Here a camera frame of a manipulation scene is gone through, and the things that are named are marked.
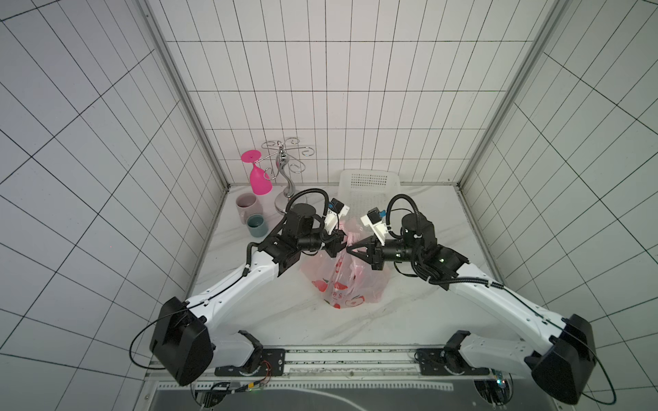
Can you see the teal small cup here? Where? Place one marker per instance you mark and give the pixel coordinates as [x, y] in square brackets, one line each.
[257, 225]

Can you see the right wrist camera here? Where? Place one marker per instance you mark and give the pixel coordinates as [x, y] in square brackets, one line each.
[375, 219]

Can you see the white plastic basket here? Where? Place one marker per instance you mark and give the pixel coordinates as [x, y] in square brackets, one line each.
[362, 190]

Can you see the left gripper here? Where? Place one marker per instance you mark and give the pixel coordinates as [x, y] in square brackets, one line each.
[336, 242]

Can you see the silver glass holder stand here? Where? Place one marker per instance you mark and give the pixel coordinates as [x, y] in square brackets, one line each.
[285, 164]

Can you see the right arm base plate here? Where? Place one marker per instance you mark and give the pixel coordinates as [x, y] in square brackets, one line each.
[433, 362]

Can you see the pink ceramic mug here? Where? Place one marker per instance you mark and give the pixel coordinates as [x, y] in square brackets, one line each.
[248, 205]

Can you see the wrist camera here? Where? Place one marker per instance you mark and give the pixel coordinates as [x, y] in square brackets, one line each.
[375, 219]
[336, 210]

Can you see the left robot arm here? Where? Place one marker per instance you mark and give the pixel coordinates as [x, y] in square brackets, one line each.
[187, 338]

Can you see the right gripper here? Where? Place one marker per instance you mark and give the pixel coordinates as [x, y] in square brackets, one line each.
[375, 252]

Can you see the pink plastic bag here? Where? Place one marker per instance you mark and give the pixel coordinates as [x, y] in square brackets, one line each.
[345, 281]

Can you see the magenta wine glass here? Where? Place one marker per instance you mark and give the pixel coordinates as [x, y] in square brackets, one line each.
[258, 178]

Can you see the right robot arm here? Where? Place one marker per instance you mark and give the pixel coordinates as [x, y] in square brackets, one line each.
[557, 353]

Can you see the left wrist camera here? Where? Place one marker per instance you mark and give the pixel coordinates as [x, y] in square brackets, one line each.
[336, 210]

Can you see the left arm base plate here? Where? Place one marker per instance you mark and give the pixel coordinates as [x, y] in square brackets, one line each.
[270, 362]

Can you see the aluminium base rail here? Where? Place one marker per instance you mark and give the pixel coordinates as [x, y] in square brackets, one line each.
[391, 362]

